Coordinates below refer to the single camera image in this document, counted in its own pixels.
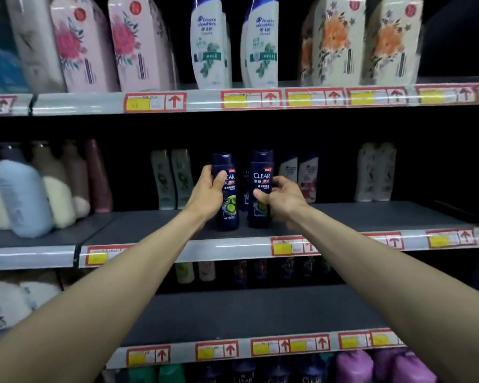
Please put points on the small pale green bottle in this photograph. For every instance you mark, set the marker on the small pale green bottle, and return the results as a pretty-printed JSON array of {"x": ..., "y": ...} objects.
[{"x": 184, "y": 273}]

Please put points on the row of red price labels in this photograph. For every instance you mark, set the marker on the row of red price labels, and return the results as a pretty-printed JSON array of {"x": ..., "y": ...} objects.
[
  {"x": 215, "y": 351},
  {"x": 175, "y": 102}
]

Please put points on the white floral refill pouch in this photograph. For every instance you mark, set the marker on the white floral refill pouch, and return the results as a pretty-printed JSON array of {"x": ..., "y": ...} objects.
[
  {"x": 4, "y": 307},
  {"x": 42, "y": 293}
]

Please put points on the purple shampoo bottle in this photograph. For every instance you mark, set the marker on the purple shampoo bottle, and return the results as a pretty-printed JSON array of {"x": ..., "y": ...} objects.
[
  {"x": 353, "y": 368},
  {"x": 403, "y": 368}
]

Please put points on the person's left thumb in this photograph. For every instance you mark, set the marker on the person's left thumb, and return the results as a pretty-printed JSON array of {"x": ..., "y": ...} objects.
[{"x": 220, "y": 179}]

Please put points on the person's right forearm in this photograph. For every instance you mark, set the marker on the person's right forearm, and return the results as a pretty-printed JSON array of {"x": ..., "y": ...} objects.
[{"x": 383, "y": 283}]

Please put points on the cream orange floral pouch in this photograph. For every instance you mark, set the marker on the cream orange floral pouch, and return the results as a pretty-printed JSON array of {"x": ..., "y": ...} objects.
[
  {"x": 335, "y": 39},
  {"x": 393, "y": 43}
]

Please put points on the person's right thumb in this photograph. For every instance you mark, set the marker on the person's right thumb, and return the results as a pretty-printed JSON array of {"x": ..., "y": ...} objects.
[{"x": 261, "y": 196}]

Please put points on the small pale pink bottle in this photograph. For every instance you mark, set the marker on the small pale pink bottle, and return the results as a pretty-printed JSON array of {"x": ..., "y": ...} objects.
[{"x": 206, "y": 271}]

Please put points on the row of dark capped bottles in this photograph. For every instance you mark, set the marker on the row of dark capped bottles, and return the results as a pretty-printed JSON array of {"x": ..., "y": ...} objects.
[{"x": 263, "y": 372}]

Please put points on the row of small dark bottles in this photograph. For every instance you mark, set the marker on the row of small dark bottles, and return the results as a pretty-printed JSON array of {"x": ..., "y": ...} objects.
[{"x": 281, "y": 271}]

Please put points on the white pink-print shampoo bottle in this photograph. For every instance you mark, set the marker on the white pink-print shampoo bottle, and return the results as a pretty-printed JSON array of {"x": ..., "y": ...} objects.
[{"x": 308, "y": 179}]

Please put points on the dusty pink lotion bottle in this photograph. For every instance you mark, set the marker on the dusty pink lotion bottle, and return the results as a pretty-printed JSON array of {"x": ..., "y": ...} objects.
[{"x": 78, "y": 175}]

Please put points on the person's left hand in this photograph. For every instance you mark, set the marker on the person's left hand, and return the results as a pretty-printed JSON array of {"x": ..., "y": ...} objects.
[{"x": 205, "y": 197}]

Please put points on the maroon lotion bottle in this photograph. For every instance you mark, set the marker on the maroon lotion bottle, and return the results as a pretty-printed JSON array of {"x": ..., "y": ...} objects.
[{"x": 99, "y": 183}]

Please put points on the grey metal shelf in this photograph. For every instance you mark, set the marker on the grey metal shelf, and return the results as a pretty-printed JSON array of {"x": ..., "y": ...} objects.
[
  {"x": 8, "y": 104},
  {"x": 243, "y": 311},
  {"x": 363, "y": 217},
  {"x": 36, "y": 245},
  {"x": 207, "y": 100}
]

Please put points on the pink floral refill pouch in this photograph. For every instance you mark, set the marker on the pink floral refill pouch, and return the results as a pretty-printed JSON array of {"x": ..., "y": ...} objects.
[
  {"x": 139, "y": 43},
  {"x": 84, "y": 47}
]

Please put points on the light blue lotion bottle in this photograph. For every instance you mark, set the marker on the light blue lotion bottle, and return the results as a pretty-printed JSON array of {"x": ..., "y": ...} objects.
[{"x": 22, "y": 199}]

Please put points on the grey white refill pouch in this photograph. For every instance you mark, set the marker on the grey white refill pouch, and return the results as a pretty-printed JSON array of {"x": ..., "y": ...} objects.
[{"x": 36, "y": 43}]

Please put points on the small white shampoo bottle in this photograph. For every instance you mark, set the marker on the small white shampoo bottle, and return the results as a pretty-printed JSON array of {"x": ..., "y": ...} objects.
[{"x": 288, "y": 171}]

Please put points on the person's left forearm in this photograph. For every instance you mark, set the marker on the person's left forearm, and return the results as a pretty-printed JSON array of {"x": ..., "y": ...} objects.
[{"x": 103, "y": 291}]

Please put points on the blue packet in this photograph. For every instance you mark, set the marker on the blue packet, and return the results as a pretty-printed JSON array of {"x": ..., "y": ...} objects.
[{"x": 2, "y": 63}]

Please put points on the white floral shampoo bottle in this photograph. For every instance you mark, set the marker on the white floral shampoo bottle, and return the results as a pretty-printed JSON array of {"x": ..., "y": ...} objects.
[
  {"x": 365, "y": 175},
  {"x": 386, "y": 173}
]

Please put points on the dark blue shampoo bottle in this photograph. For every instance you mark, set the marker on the dark blue shampoo bottle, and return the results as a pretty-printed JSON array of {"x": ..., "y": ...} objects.
[
  {"x": 245, "y": 191},
  {"x": 229, "y": 211},
  {"x": 261, "y": 171}
]

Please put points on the person's right hand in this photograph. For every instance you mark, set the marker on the person's right hand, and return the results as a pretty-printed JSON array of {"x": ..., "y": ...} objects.
[{"x": 287, "y": 203}]

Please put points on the white blue-capped shampoo bottle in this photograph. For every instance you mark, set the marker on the white blue-capped shampoo bottle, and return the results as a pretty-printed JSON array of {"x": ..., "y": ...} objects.
[
  {"x": 261, "y": 43},
  {"x": 209, "y": 43}
]

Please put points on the red yellow price tag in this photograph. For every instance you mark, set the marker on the red yellow price tag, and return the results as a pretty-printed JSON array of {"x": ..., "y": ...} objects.
[
  {"x": 99, "y": 257},
  {"x": 287, "y": 246},
  {"x": 393, "y": 241},
  {"x": 451, "y": 238}
]

